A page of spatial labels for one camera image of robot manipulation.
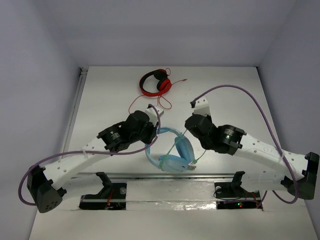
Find light blue headphones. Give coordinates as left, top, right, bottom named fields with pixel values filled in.
left=145, top=127, right=197, bottom=173

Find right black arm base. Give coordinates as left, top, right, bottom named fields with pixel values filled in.
left=213, top=171, right=265, bottom=210

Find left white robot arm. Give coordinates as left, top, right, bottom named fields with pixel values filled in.
left=21, top=105, right=164, bottom=214

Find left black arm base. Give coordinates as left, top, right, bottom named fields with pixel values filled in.
left=79, top=172, right=127, bottom=211

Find red black headphones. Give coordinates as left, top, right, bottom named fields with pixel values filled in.
left=139, top=69, right=172, bottom=97

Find white foam front board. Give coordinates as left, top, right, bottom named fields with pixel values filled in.
left=27, top=178, right=316, bottom=240

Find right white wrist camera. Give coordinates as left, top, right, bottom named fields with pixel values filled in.
left=190, top=96, right=211, bottom=117

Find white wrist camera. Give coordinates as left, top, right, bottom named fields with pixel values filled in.
left=190, top=96, right=211, bottom=117
left=144, top=104, right=164, bottom=126

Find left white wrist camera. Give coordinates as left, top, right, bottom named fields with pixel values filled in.
left=144, top=104, right=164, bottom=126

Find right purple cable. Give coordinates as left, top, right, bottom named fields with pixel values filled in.
left=191, top=84, right=300, bottom=205

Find purple cable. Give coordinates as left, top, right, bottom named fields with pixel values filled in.
left=191, top=84, right=300, bottom=205
left=19, top=104, right=162, bottom=206

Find red headphone cable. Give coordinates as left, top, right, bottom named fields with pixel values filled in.
left=128, top=67, right=189, bottom=121

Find aluminium front rail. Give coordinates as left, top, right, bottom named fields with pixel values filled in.
left=69, top=172, right=251, bottom=180

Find aluminium rail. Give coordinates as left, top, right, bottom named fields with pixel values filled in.
left=69, top=172, right=251, bottom=180
left=59, top=67, right=89, bottom=153

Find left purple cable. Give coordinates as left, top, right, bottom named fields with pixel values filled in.
left=19, top=104, right=162, bottom=206

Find aluminium left side rail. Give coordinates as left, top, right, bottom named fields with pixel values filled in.
left=59, top=67, right=89, bottom=153

